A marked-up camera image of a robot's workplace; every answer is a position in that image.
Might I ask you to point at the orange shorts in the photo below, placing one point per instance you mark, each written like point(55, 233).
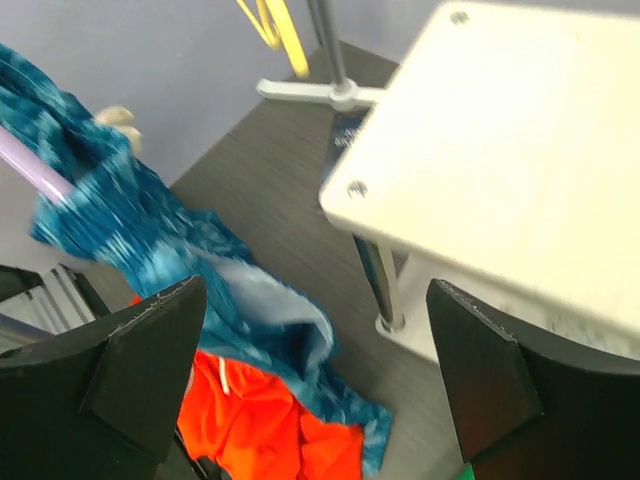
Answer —
point(249, 423)

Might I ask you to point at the dark blue book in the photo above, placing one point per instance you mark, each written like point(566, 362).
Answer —
point(344, 129)

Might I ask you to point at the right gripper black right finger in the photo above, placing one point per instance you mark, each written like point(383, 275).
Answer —
point(527, 403)

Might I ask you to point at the green plastic tray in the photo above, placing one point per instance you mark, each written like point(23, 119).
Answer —
point(467, 473)

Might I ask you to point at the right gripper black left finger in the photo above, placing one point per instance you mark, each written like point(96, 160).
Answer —
point(101, 401)

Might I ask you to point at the yellow clothes hanger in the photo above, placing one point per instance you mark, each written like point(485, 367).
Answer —
point(275, 26)

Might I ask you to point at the purple clothes hanger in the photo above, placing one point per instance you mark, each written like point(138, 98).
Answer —
point(44, 178)

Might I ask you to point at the grey clothes rack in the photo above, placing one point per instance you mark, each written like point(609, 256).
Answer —
point(341, 93)

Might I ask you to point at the blue patterned shorts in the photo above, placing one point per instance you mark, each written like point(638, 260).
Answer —
point(120, 213)

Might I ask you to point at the white two-tier shelf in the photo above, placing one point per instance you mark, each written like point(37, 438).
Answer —
point(503, 157)

